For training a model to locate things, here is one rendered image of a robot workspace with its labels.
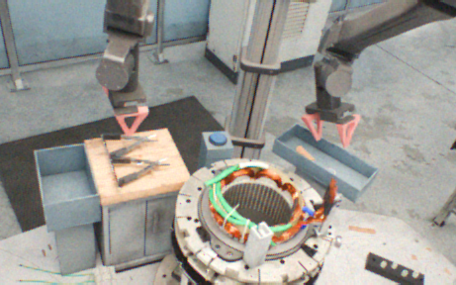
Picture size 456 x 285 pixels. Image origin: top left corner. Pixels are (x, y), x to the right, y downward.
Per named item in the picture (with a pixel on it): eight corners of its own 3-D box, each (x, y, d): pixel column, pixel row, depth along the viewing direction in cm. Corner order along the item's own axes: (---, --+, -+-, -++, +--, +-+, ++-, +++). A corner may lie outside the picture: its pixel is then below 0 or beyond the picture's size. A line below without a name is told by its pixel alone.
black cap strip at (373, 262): (419, 293, 121) (423, 288, 119) (364, 268, 124) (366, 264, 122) (421, 278, 124) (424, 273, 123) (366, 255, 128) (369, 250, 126)
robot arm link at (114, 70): (156, 9, 83) (109, -4, 82) (144, 38, 75) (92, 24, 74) (147, 63, 91) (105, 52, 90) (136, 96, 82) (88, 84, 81)
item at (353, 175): (343, 239, 131) (379, 169, 112) (325, 262, 124) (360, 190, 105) (274, 193, 141) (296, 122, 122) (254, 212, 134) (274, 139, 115)
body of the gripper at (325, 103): (338, 121, 102) (336, 90, 99) (304, 114, 110) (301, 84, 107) (355, 111, 106) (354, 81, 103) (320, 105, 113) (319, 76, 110)
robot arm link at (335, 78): (360, 40, 103) (326, 27, 102) (379, 49, 93) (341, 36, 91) (337, 88, 107) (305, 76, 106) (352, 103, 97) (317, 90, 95)
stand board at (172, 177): (101, 206, 94) (101, 198, 92) (84, 147, 106) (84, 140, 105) (191, 187, 101) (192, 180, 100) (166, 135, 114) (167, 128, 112)
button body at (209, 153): (221, 213, 132) (233, 147, 115) (197, 215, 130) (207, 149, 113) (216, 195, 137) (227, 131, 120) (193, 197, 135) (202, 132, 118)
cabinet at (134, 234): (105, 277, 110) (102, 205, 94) (91, 220, 123) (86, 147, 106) (181, 256, 118) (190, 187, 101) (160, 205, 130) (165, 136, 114)
